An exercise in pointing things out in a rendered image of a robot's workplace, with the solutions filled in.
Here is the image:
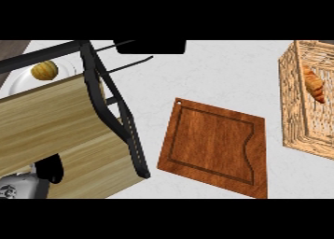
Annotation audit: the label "wicker basket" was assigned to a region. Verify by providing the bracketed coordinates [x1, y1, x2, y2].
[277, 39, 334, 163]

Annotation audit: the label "golden croissant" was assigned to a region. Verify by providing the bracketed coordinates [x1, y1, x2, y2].
[302, 65, 327, 105]

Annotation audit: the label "white plate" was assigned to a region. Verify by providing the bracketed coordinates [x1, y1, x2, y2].
[0, 58, 80, 98]

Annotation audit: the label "black-framed wooden tier shelf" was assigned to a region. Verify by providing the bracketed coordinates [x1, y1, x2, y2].
[0, 39, 155, 200]

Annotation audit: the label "round yellow-brown bread roll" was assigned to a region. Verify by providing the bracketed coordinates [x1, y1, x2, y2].
[29, 60, 60, 81]

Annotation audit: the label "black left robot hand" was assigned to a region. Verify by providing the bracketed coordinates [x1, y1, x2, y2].
[32, 153, 65, 185]

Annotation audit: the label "brown wooden cutting board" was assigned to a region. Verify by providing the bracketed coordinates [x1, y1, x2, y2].
[156, 97, 268, 200]

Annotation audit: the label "black appliance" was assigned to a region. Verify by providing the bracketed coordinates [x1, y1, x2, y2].
[112, 39, 187, 56]

